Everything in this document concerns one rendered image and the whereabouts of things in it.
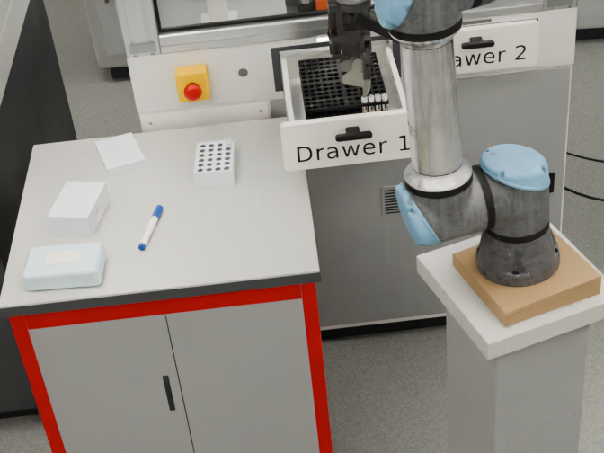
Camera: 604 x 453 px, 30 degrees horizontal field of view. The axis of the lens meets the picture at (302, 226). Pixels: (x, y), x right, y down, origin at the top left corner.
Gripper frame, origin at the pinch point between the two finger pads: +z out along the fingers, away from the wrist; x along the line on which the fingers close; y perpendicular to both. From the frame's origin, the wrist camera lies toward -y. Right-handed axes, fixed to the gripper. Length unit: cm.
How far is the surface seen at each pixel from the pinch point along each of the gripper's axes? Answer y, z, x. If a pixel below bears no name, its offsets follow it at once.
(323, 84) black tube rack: 8.5, 4.0, -9.5
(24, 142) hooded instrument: 86, 37, -53
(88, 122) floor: 87, 94, -160
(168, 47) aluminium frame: 41.7, -1.8, -22.8
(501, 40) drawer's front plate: -33.0, 3.6, -21.3
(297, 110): 14.4, 10.3, -10.6
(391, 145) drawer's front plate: -3.5, 8.3, 10.6
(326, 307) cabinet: 10, 79, -24
